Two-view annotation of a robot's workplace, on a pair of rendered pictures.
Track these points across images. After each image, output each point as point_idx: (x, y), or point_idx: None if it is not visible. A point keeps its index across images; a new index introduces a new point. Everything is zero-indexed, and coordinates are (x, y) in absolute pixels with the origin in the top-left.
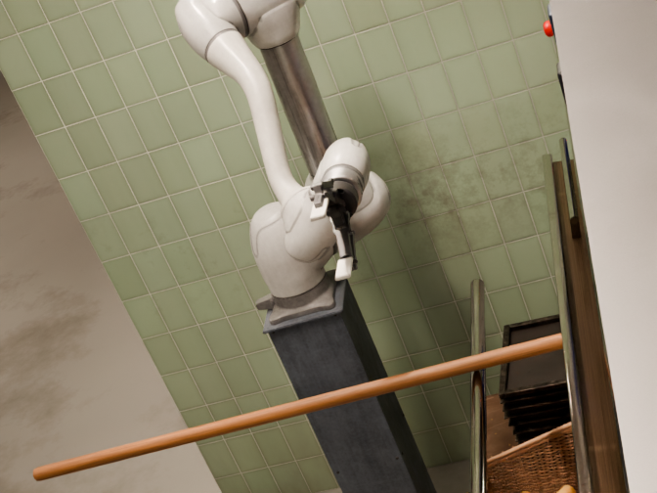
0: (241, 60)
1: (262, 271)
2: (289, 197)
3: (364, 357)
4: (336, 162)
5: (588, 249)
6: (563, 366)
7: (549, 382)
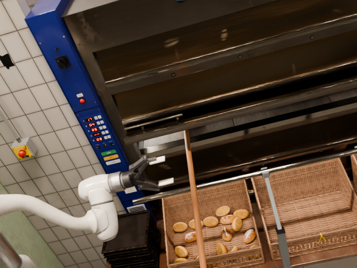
0: (11, 195)
1: None
2: (94, 215)
3: None
4: (106, 176)
5: (278, 38)
6: (136, 228)
7: (146, 229)
